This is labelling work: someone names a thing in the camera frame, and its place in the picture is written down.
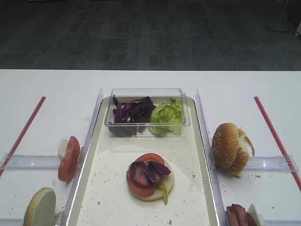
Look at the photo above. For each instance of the white block behind tomato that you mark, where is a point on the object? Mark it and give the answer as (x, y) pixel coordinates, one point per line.
(62, 149)

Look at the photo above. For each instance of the upright bun half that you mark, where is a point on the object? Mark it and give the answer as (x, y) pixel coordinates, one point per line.
(41, 209)

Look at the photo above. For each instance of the upper left clear holder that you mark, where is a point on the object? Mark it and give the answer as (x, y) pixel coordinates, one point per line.
(29, 162)

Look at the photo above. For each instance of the sesame top bun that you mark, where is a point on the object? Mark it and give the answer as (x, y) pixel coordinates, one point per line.
(224, 139)

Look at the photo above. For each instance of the green lettuce leaves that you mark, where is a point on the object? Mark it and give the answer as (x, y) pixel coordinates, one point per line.
(170, 113)

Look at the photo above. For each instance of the clear holder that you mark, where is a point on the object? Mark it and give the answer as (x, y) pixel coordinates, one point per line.
(282, 222)
(11, 222)
(29, 162)
(283, 163)

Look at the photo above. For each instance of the tomato slices on bun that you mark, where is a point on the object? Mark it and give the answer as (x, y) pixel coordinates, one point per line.
(141, 186)

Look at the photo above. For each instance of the right clear long divider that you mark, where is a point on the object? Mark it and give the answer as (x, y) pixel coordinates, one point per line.
(220, 213)

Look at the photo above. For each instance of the green lettuce strip on bun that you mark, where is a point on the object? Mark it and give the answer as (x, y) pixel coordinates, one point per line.
(162, 187)

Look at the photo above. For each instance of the purple cabbage on bun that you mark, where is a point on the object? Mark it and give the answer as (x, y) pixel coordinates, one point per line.
(147, 174)

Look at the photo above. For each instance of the right red strip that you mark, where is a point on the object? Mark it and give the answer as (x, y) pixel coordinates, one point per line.
(278, 141)

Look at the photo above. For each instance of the bottom bun on tray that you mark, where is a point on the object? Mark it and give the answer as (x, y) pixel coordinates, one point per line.
(169, 182)

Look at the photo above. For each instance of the upright tomato slices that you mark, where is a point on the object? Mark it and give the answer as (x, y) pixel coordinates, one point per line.
(69, 163)

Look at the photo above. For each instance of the clear plastic container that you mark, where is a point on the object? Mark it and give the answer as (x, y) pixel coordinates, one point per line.
(158, 96)

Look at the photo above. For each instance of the red strip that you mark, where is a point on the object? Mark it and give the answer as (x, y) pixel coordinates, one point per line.
(278, 141)
(21, 135)

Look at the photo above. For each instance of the stacked meat patties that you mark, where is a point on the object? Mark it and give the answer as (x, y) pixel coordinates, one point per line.
(237, 216)

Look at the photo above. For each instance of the lower right clear holder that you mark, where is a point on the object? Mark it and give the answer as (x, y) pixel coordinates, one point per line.
(282, 222)

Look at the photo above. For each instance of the torn sesame bun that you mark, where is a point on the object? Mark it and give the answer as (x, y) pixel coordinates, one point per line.
(238, 155)

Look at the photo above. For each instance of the upper right clear holder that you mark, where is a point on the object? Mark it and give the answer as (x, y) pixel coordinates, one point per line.
(283, 163)

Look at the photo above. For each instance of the white metal tray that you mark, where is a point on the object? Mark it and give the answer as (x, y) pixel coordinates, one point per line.
(112, 199)

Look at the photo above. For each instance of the lower left clear holder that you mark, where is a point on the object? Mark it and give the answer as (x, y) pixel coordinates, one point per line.
(11, 222)

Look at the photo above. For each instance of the clear long divider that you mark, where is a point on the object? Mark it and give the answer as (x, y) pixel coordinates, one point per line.
(75, 198)
(220, 213)

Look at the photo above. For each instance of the left clear long divider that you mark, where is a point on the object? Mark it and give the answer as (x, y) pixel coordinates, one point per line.
(75, 198)

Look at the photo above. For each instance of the left red strip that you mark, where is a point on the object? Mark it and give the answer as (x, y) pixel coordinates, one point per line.
(21, 135)

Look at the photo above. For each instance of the purple cabbage leaves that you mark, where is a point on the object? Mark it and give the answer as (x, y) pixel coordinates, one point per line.
(137, 111)

